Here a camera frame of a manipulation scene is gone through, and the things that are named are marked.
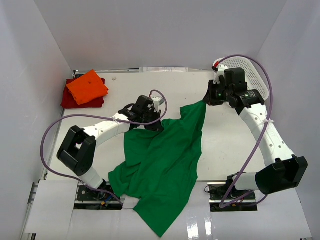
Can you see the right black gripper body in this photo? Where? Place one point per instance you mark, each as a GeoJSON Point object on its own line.
{"type": "Point", "coordinates": [222, 92]}

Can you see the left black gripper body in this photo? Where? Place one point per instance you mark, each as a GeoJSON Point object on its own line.
{"type": "Point", "coordinates": [150, 117]}

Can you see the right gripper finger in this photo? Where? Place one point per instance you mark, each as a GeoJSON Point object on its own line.
{"type": "Point", "coordinates": [210, 101]}
{"type": "Point", "coordinates": [211, 91]}

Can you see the green t shirt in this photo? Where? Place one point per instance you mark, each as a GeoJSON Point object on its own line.
{"type": "Point", "coordinates": [160, 168]}

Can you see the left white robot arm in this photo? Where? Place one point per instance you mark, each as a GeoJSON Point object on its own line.
{"type": "Point", "coordinates": [78, 148]}

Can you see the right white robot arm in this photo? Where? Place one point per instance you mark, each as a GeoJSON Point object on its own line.
{"type": "Point", "coordinates": [283, 169]}

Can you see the white perforated plastic basket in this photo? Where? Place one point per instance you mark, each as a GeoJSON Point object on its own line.
{"type": "Point", "coordinates": [252, 76]}

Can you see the orange folded t shirt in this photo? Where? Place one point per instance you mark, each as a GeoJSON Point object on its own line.
{"type": "Point", "coordinates": [87, 88]}

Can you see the dark red folded t shirt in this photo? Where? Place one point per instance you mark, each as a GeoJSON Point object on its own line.
{"type": "Point", "coordinates": [68, 101]}

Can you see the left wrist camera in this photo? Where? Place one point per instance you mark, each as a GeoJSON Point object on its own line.
{"type": "Point", "coordinates": [157, 102]}

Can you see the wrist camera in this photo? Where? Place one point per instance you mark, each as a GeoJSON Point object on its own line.
{"type": "Point", "coordinates": [157, 102]}
{"type": "Point", "coordinates": [219, 69]}

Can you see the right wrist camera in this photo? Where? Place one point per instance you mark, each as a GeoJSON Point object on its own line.
{"type": "Point", "coordinates": [219, 69]}

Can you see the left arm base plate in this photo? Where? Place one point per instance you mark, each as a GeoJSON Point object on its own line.
{"type": "Point", "coordinates": [86, 199]}

